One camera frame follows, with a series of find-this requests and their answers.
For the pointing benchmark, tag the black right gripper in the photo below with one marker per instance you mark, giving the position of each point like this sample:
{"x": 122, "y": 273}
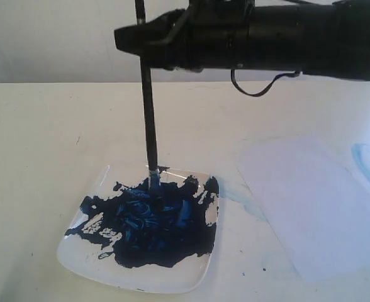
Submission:
{"x": 213, "y": 36}

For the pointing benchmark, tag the black paintbrush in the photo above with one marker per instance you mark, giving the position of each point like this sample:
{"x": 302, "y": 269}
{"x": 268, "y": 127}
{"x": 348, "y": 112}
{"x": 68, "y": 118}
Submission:
{"x": 149, "y": 126}

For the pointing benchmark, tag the white paper sheet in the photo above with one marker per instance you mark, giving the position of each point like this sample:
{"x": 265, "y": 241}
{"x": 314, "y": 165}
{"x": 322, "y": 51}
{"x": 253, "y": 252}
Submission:
{"x": 319, "y": 212}

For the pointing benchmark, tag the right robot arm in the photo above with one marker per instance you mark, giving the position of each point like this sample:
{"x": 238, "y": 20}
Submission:
{"x": 328, "y": 40}

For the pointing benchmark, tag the white square paint plate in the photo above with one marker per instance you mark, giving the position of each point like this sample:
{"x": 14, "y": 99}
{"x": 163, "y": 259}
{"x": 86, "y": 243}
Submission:
{"x": 124, "y": 237}

